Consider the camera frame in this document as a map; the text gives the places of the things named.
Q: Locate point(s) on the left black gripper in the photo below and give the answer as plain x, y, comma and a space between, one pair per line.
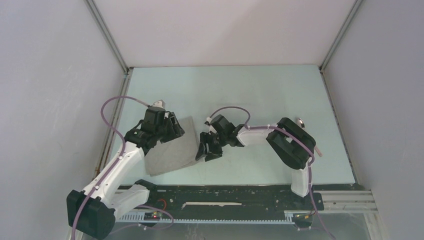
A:
178, 131

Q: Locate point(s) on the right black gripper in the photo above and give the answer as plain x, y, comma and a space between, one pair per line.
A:
214, 153

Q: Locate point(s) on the grey cloth napkin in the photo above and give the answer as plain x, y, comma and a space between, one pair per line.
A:
176, 154

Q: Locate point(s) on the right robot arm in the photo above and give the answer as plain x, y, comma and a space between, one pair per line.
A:
291, 143

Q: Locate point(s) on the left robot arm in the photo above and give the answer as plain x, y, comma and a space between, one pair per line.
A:
106, 185

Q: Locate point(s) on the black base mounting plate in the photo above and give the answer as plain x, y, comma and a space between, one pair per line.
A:
231, 202

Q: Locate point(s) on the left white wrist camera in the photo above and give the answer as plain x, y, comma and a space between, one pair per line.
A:
159, 104

